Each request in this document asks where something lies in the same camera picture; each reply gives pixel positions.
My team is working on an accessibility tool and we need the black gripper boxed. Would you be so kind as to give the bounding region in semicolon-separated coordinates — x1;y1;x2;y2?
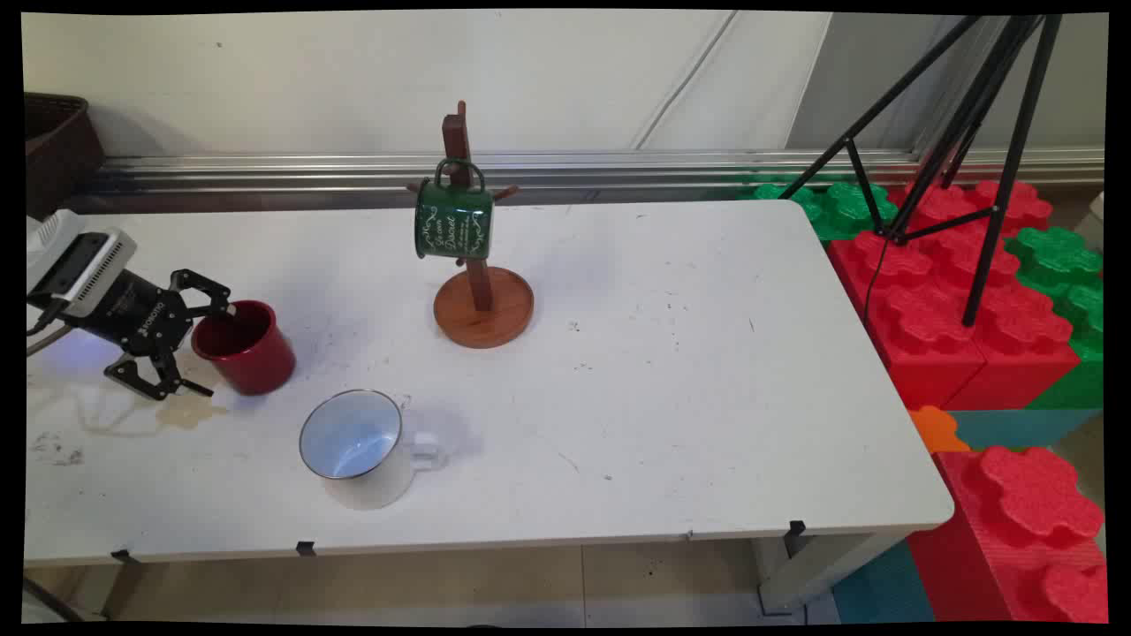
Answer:
69;269;238;404

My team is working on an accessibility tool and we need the green enamel mug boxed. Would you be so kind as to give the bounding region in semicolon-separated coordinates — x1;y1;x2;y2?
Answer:
413;158;495;263

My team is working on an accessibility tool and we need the red enamel mug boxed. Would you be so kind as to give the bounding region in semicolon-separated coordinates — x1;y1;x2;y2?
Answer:
190;299;298;398

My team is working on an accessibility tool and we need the white enamel mug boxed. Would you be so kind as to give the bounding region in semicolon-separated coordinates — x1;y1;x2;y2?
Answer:
298;388;448;512

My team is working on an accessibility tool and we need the dark brown wicker basket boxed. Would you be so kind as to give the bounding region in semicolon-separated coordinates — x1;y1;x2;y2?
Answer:
24;92;106;220

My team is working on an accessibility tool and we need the wooden mug tree stand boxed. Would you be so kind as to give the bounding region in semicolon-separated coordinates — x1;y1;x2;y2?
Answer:
406;100;536;351

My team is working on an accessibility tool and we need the small green foam block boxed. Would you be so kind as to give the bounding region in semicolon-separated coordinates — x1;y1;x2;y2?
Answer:
737;180;904;242

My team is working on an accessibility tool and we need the white table leg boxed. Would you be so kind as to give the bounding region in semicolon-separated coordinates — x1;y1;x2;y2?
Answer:
754;530;913;617

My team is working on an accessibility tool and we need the teal foam floor mat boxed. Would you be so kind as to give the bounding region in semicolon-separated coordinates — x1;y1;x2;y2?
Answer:
830;539;937;625

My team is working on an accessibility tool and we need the large red foam block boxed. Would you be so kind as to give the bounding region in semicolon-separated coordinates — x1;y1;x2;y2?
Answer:
824;179;1081;413

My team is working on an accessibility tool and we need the orange foam piece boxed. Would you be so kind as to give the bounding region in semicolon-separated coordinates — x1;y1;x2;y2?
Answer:
907;405;972;457

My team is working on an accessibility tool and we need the black tripod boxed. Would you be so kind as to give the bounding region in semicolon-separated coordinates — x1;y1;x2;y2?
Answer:
777;13;1063;329

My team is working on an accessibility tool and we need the red foam block with studs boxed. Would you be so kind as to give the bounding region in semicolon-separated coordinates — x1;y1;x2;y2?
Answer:
907;445;1108;625

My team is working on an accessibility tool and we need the tall green foam block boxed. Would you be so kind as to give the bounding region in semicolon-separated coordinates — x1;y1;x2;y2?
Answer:
1006;226;1105;410

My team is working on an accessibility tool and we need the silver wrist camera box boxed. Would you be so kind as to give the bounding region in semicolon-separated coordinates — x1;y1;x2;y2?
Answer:
28;226;139;320

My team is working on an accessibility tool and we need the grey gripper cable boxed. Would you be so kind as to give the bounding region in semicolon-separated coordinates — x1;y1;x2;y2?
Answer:
26;299;75;358

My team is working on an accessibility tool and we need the black floor cable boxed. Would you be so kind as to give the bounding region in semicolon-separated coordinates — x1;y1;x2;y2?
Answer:
24;574;87;625

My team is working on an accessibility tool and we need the metal wall rail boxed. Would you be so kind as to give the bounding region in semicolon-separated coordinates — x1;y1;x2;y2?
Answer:
66;148;1105;214

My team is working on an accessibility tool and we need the white wall conduit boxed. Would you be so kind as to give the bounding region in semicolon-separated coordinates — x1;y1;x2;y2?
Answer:
630;11;740;152

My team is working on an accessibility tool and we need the thin black tripod cable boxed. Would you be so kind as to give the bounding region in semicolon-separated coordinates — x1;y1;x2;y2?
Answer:
862;231;892;329

